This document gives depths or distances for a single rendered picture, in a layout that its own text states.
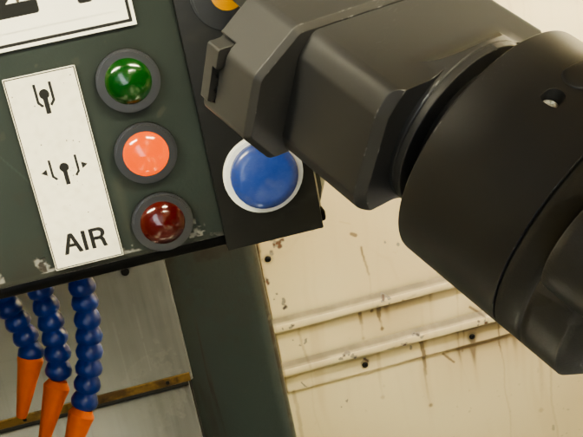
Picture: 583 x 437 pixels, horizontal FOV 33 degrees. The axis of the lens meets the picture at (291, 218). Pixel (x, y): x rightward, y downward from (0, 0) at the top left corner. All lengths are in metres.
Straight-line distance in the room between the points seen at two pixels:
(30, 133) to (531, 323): 0.23
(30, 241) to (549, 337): 0.24
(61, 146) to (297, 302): 1.19
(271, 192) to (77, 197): 0.08
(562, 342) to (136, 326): 0.89
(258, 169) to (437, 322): 1.27
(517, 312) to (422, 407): 1.46
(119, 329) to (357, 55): 0.86
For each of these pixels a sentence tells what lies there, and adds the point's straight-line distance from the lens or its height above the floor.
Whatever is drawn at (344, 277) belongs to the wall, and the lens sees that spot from 1.60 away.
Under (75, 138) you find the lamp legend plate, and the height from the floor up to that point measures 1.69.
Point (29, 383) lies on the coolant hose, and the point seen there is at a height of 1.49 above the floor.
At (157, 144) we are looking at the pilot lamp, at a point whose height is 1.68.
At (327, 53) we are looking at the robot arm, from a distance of 0.32.
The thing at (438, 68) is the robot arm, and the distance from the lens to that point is 0.32.
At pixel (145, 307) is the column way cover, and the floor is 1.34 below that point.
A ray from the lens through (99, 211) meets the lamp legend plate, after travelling 0.44.
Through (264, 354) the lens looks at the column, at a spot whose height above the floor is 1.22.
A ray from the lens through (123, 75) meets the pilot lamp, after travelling 0.42.
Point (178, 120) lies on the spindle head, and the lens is 0.43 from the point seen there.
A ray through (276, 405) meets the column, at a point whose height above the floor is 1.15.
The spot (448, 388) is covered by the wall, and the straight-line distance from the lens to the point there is 1.75.
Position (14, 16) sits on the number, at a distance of 0.42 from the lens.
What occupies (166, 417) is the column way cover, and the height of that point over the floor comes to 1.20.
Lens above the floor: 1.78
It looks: 19 degrees down
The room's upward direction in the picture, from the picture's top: 11 degrees counter-clockwise
